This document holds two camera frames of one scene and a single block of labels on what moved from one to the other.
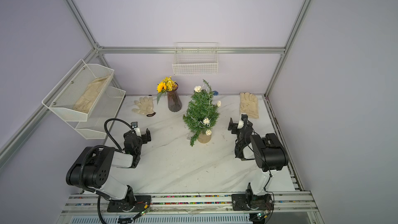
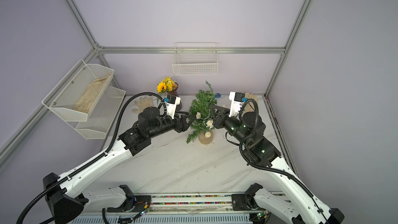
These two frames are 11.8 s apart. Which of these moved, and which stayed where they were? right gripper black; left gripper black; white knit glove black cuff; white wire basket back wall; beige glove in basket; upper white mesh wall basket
Moved: right gripper black; left gripper black
Stayed: beige glove in basket; upper white mesh wall basket; white wire basket back wall; white knit glove black cuff
